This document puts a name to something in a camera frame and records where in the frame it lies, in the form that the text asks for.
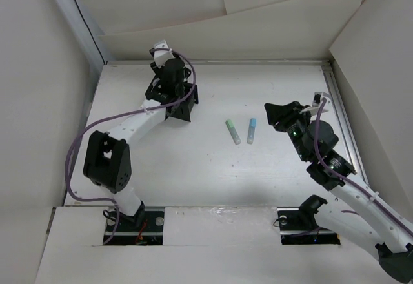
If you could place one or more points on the blue highlighter pen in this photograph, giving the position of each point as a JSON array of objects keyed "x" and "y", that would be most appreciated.
[{"x": 251, "y": 130}]

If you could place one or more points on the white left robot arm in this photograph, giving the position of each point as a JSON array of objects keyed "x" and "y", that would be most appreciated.
[{"x": 108, "y": 160}]

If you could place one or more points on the black slotted organizer box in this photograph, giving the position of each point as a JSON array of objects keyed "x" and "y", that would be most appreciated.
[{"x": 183, "y": 94}]

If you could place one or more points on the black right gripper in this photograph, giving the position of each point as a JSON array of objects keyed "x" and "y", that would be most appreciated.
[{"x": 284, "y": 113}]

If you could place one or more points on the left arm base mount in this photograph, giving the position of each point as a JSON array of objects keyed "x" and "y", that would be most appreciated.
[{"x": 146, "y": 230}]

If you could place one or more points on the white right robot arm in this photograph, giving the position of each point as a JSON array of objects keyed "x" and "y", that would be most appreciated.
[{"x": 372, "y": 224}]

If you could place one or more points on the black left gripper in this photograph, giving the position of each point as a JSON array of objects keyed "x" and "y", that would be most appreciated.
[{"x": 157, "y": 69}]

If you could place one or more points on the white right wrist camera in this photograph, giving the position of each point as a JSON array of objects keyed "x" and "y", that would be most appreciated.
[{"x": 321, "y": 101}]

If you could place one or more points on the green highlighter pen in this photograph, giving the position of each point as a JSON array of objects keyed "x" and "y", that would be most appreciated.
[{"x": 233, "y": 132}]

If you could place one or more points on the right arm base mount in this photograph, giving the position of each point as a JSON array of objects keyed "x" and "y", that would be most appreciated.
[{"x": 297, "y": 225}]

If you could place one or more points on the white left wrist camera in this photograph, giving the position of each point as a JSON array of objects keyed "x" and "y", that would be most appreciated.
[{"x": 161, "y": 53}]

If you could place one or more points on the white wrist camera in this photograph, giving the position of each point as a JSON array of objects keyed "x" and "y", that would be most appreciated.
[
  {"x": 321, "y": 101},
  {"x": 161, "y": 53}
]

